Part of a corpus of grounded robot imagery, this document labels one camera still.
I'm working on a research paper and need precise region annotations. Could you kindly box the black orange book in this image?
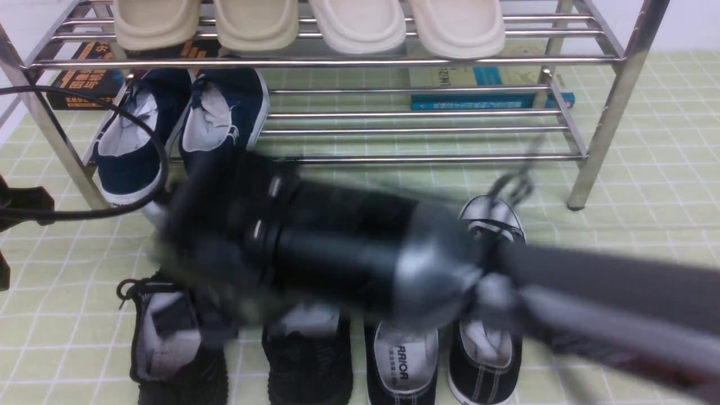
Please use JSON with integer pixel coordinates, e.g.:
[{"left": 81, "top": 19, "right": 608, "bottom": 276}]
[{"left": 46, "top": 40, "right": 221, "bottom": 111}]

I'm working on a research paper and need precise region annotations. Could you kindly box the navy canvas sneaker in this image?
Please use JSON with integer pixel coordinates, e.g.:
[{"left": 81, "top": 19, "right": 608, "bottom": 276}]
[
  {"left": 178, "top": 67, "right": 269, "bottom": 174},
  {"left": 93, "top": 69, "right": 194, "bottom": 206}
]

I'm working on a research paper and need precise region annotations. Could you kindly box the teal book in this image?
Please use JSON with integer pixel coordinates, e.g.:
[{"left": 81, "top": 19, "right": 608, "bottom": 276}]
[{"left": 408, "top": 65, "right": 558, "bottom": 111}]

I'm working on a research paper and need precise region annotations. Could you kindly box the beige slipper far left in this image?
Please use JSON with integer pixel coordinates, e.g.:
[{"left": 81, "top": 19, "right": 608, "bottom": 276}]
[{"left": 114, "top": 1, "right": 201, "bottom": 51}]

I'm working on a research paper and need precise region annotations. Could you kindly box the black canvas sneaker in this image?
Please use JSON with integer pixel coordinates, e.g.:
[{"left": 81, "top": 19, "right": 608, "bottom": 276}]
[
  {"left": 448, "top": 195, "right": 525, "bottom": 404},
  {"left": 363, "top": 323, "right": 440, "bottom": 404}
]

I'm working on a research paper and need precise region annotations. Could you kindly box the black knit sneaker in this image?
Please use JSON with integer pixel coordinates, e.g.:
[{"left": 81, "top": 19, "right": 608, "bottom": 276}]
[
  {"left": 262, "top": 305, "right": 353, "bottom": 404},
  {"left": 116, "top": 273, "right": 229, "bottom": 404}
]

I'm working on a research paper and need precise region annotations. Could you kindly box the cream slipper far right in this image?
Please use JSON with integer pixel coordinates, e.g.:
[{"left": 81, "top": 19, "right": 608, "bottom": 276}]
[{"left": 408, "top": 1, "right": 506, "bottom": 60}]

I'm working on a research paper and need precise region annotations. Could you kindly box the stainless steel shoe rack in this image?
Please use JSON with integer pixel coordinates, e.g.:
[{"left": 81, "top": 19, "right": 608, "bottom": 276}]
[{"left": 0, "top": 0, "right": 670, "bottom": 212}]

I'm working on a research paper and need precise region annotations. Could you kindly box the green checkered cloth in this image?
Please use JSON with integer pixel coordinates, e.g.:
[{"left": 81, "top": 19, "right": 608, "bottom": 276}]
[{"left": 1, "top": 52, "right": 719, "bottom": 404}]

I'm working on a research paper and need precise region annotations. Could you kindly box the left navy canvas sneaker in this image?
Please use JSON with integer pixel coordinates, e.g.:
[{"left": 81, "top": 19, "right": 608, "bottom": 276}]
[{"left": 93, "top": 69, "right": 194, "bottom": 206}]

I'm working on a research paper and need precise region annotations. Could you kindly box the cream slipper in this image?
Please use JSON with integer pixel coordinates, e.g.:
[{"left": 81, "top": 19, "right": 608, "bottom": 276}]
[
  {"left": 408, "top": 1, "right": 506, "bottom": 60},
  {"left": 308, "top": 1, "right": 406, "bottom": 55}
]

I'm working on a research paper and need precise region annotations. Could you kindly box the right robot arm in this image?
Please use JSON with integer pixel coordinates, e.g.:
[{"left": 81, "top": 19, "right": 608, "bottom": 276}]
[{"left": 155, "top": 153, "right": 718, "bottom": 403}]

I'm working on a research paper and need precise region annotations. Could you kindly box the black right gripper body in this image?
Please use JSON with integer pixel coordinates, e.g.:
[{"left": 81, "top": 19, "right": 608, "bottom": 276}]
[{"left": 154, "top": 151, "right": 298, "bottom": 338}]

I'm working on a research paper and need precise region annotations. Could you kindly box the black cable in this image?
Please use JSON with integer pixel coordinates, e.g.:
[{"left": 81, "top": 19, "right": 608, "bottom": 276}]
[{"left": 0, "top": 85, "right": 170, "bottom": 221}]

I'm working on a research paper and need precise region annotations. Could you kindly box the left black canvas sneaker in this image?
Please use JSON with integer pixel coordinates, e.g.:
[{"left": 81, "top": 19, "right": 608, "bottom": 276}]
[{"left": 363, "top": 323, "right": 440, "bottom": 404}]

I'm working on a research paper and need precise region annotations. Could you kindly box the right black canvas sneaker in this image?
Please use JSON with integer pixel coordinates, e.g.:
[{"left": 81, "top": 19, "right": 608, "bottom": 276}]
[{"left": 448, "top": 195, "right": 525, "bottom": 404}]

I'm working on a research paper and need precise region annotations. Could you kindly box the right navy canvas sneaker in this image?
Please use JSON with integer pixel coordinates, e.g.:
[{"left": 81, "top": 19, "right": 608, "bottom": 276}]
[{"left": 178, "top": 67, "right": 269, "bottom": 174}]

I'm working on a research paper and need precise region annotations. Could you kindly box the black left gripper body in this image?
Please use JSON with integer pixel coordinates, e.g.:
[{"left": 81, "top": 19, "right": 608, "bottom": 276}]
[{"left": 0, "top": 174, "right": 57, "bottom": 290}]

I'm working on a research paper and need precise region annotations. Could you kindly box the beige slipper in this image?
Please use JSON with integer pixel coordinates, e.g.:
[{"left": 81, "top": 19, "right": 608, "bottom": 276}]
[
  {"left": 114, "top": 1, "right": 201, "bottom": 51},
  {"left": 213, "top": 1, "right": 299, "bottom": 52}
]

